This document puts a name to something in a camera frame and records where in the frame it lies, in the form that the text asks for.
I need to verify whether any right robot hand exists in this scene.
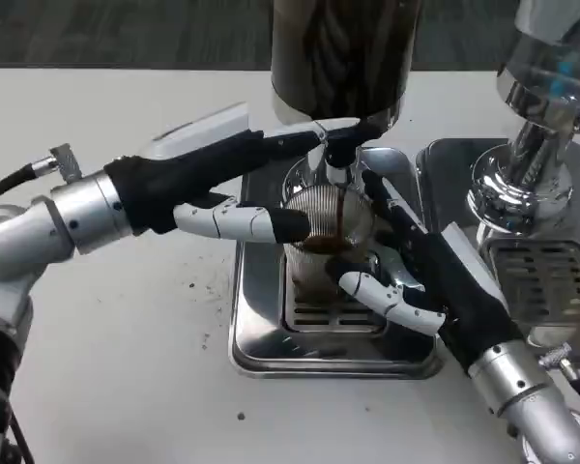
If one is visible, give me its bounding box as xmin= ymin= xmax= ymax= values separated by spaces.
xmin=327 ymin=168 xmax=528 ymax=378

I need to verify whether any dark-filled drink dispenser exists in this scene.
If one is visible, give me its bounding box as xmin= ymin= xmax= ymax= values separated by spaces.
xmin=269 ymin=0 xmax=422 ymax=204

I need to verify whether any clear-tank drink dispenser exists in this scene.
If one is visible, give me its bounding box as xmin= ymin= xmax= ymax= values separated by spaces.
xmin=466 ymin=0 xmax=580 ymax=238

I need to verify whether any black dispenser tap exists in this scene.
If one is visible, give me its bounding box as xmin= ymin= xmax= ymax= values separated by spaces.
xmin=324 ymin=126 xmax=368 ymax=188

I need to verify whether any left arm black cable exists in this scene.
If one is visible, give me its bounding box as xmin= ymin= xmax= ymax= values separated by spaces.
xmin=0 ymin=142 xmax=83 ymax=209

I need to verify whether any clear ribbed glass cup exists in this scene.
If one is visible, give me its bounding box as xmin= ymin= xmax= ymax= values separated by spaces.
xmin=280 ymin=183 xmax=379 ymax=304

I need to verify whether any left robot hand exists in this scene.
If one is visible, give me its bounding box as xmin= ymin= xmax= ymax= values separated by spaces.
xmin=103 ymin=101 xmax=368 ymax=246

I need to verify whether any steel dispenser base tray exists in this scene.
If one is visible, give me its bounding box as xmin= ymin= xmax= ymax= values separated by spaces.
xmin=229 ymin=144 xmax=441 ymax=378
xmin=415 ymin=137 xmax=580 ymax=368

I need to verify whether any steel drip grate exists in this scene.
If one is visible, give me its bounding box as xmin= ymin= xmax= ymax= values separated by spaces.
xmin=282 ymin=253 xmax=388 ymax=334
xmin=482 ymin=236 xmax=580 ymax=323

